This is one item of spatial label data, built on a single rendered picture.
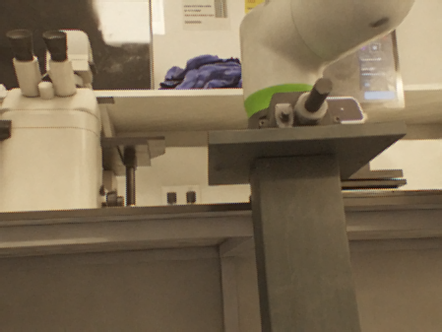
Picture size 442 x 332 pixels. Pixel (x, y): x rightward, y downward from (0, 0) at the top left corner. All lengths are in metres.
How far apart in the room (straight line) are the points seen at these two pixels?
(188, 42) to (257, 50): 1.38
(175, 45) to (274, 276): 1.58
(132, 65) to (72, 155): 0.85
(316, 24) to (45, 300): 1.37
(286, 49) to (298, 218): 0.25
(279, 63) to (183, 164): 1.10
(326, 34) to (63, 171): 0.57
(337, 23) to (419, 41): 1.74
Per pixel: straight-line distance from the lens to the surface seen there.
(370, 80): 1.44
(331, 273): 0.66
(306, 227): 0.66
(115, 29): 1.87
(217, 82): 1.67
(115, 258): 1.64
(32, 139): 1.00
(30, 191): 0.98
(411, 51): 2.37
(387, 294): 1.88
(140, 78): 1.75
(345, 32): 0.68
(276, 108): 0.65
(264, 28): 0.75
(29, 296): 1.77
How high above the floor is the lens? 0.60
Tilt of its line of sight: 13 degrees up
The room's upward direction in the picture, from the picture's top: 3 degrees counter-clockwise
